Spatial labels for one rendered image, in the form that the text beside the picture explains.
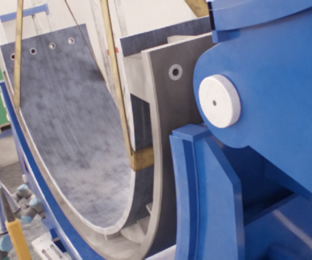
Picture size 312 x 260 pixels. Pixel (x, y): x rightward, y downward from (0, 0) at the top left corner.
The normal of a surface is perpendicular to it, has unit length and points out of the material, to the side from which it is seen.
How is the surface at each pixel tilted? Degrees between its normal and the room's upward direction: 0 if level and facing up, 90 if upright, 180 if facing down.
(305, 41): 90
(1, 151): 90
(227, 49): 90
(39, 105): 65
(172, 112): 101
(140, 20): 90
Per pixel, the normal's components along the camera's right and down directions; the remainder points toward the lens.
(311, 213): 0.52, 0.33
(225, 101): -0.85, 0.31
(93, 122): 0.18, -0.57
